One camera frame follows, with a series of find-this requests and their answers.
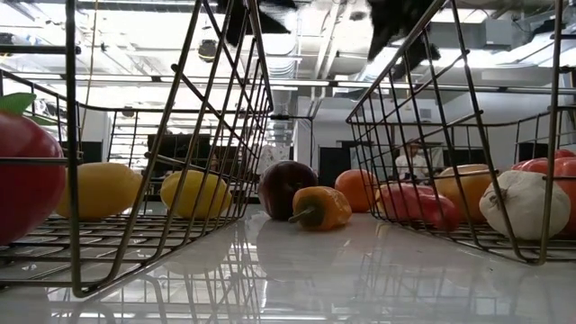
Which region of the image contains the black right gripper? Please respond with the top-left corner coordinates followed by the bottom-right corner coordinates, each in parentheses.
top-left (366, 0), bottom-right (442, 81)

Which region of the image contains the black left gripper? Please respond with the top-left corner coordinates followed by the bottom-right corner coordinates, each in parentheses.
top-left (215, 0), bottom-right (298, 47)

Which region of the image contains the orange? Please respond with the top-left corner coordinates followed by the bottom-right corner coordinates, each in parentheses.
top-left (334, 168), bottom-right (382, 213)

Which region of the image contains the red chili pepper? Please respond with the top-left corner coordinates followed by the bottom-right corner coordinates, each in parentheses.
top-left (375, 182), bottom-right (461, 231)

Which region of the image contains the dark purple plum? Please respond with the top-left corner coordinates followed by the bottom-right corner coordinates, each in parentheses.
top-left (257, 160), bottom-right (320, 221)

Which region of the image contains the long orange pepper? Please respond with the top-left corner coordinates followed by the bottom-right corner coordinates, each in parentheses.
top-left (287, 185), bottom-right (354, 232)

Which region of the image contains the white garlic bulb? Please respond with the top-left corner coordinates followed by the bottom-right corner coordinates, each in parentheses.
top-left (478, 169), bottom-right (572, 241)

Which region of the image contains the smooth red tomato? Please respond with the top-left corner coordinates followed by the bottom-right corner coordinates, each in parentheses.
top-left (511, 148), bottom-right (576, 238)

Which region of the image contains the yellow lemon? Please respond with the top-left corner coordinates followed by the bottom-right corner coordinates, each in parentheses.
top-left (159, 169), bottom-right (233, 221)
top-left (56, 161), bottom-right (144, 221)

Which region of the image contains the red apple with green leaf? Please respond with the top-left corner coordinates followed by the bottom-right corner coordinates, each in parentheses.
top-left (0, 92), bottom-right (68, 247)

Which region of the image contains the round black ceiling fixture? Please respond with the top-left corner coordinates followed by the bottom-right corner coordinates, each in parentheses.
top-left (197, 39), bottom-right (220, 63)

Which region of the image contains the dark cabinet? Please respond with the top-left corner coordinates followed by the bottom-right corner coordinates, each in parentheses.
top-left (318, 146), bottom-right (352, 189)

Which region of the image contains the wire basket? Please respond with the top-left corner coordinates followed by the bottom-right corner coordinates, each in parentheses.
top-left (345, 0), bottom-right (576, 266)
top-left (0, 0), bottom-right (275, 299)

